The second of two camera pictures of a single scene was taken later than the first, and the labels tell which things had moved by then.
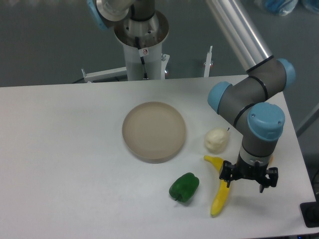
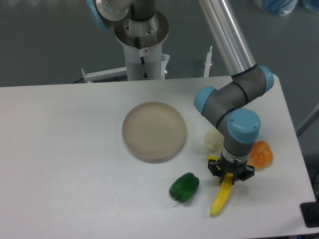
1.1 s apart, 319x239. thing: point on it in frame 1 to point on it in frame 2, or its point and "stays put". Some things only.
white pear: x=216 y=140 stays put
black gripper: x=257 y=172 to x=229 y=167
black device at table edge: x=310 y=211 stays put
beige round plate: x=154 y=132 stays put
